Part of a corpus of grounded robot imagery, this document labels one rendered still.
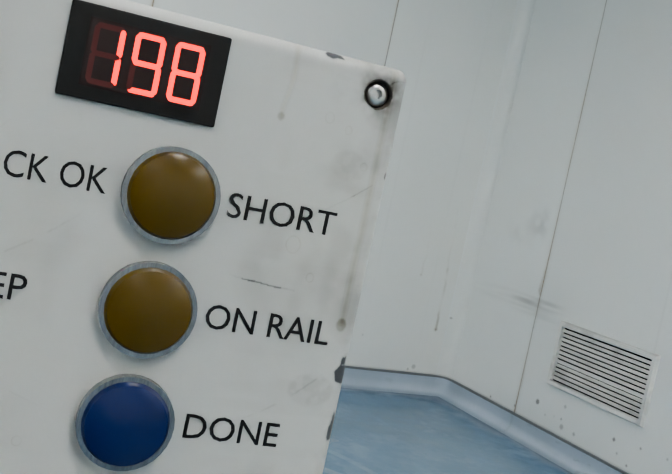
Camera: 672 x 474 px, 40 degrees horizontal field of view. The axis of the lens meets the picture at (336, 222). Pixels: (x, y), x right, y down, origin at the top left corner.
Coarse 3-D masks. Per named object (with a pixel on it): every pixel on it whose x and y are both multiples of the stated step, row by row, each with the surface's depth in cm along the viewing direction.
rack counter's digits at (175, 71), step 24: (96, 24) 27; (120, 24) 27; (96, 48) 27; (120, 48) 27; (144, 48) 27; (168, 48) 28; (192, 48) 28; (96, 72) 27; (120, 72) 27; (144, 72) 27; (168, 72) 28; (192, 72) 28; (144, 96) 28; (168, 96) 28; (192, 96) 28
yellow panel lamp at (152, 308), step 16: (144, 272) 28; (160, 272) 28; (112, 288) 28; (128, 288) 28; (144, 288) 28; (160, 288) 28; (176, 288) 28; (112, 304) 28; (128, 304) 28; (144, 304) 28; (160, 304) 28; (176, 304) 28; (112, 320) 28; (128, 320) 28; (144, 320) 28; (160, 320) 28; (176, 320) 28; (112, 336) 28; (128, 336) 28; (144, 336) 28; (160, 336) 28; (176, 336) 28; (144, 352) 28
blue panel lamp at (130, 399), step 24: (120, 384) 28; (96, 408) 28; (120, 408) 28; (144, 408) 28; (96, 432) 28; (120, 432) 28; (144, 432) 28; (96, 456) 28; (120, 456) 28; (144, 456) 28
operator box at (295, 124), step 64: (0, 0) 26; (64, 0) 27; (0, 64) 26; (256, 64) 29; (320, 64) 29; (0, 128) 27; (64, 128) 27; (128, 128) 28; (192, 128) 28; (256, 128) 29; (320, 128) 30; (384, 128) 30; (0, 192) 27; (64, 192) 27; (256, 192) 29; (320, 192) 30; (0, 256) 27; (64, 256) 28; (128, 256) 28; (192, 256) 29; (256, 256) 29; (320, 256) 30; (0, 320) 27; (64, 320) 28; (256, 320) 30; (320, 320) 30; (0, 384) 27; (64, 384) 28; (192, 384) 29; (256, 384) 30; (320, 384) 31; (0, 448) 28; (64, 448) 28; (192, 448) 30; (256, 448) 30; (320, 448) 31
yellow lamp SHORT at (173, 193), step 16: (160, 160) 28; (176, 160) 28; (192, 160) 28; (144, 176) 27; (160, 176) 27; (176, 176) 28; (192, 176) 28; (208, 176) 28; (128, 192) 28; (144, 192) 27; (160, 192) 28; (176, 192) 28; (192, 192) 28; (208, 192) 28; (144, 208) 27; (160, 208) 28; (176, 208) 28; (192, 208) 28; (208, 208) 28; (144, 224) 28; (160, 224) 28; (176, 224) 28; (192, 224) 28
